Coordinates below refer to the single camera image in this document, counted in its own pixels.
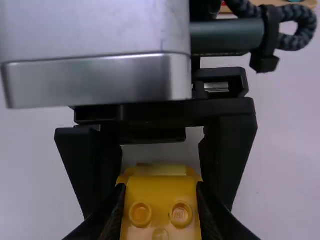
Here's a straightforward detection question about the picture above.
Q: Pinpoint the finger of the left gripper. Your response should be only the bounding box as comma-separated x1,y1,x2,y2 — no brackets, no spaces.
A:
198,113,258,213

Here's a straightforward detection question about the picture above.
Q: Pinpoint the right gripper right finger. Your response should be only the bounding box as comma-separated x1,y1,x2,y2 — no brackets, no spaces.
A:
196,182,260,240

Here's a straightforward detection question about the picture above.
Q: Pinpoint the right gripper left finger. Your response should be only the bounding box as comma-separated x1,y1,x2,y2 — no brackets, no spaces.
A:
61,184,126,240

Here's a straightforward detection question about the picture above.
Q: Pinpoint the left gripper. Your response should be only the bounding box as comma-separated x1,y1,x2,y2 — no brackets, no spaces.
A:
54,66,256,217

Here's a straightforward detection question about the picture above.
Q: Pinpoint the yellow toy car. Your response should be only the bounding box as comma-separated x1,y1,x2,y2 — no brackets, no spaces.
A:
116,163,203,240

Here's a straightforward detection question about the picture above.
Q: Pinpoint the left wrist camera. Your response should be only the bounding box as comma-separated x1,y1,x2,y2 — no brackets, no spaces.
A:
0,0,193,110

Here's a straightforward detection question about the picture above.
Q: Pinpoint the black cable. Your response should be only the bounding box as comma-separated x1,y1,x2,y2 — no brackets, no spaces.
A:
190,0,318,75

